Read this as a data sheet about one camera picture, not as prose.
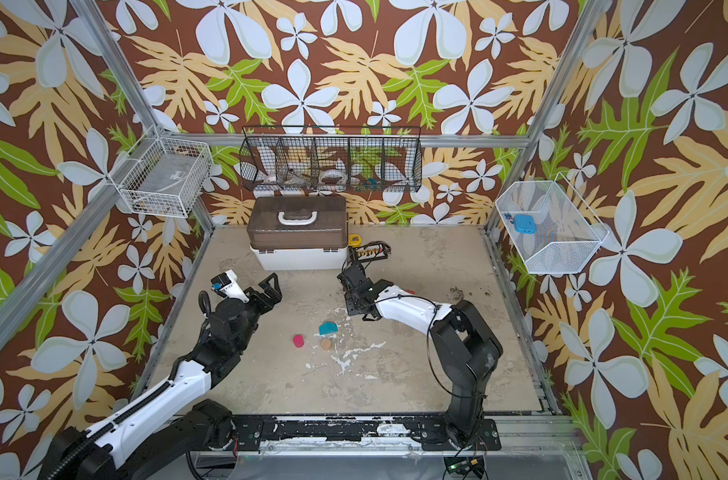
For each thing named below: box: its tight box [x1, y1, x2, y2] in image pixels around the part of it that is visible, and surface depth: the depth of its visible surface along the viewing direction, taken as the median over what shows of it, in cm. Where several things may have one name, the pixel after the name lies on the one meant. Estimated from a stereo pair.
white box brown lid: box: [247, 195, 349, 271], surface depth 98 cm
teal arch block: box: [318, 322, 339, 336], surface depth 95 cm
